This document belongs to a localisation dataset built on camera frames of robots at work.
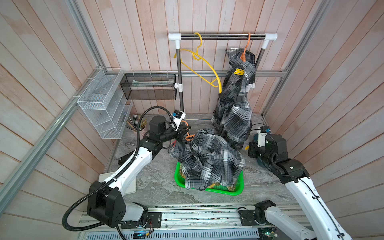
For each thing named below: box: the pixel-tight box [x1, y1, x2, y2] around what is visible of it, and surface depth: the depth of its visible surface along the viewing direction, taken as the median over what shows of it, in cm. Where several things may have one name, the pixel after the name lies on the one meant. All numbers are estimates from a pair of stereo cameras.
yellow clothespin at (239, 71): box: [234, 68, 245, 76], surface depth 63 cm
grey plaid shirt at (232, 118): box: [211, 48, 256, 151], surface depth 72 cm
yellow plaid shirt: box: [207, 182, 235, 192], surface depth 80 cm
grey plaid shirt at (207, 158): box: [168, 128, 246, 191], surface depth 74 cm
